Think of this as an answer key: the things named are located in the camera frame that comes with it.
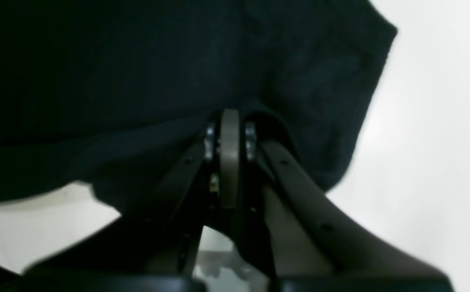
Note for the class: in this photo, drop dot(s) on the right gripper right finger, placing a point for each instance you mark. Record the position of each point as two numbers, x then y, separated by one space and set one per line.
315 246

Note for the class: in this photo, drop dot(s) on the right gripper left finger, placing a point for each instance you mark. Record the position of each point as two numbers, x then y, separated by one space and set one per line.
151 248

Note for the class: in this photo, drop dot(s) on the black T-shirt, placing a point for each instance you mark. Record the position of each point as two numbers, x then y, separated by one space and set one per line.
112 92

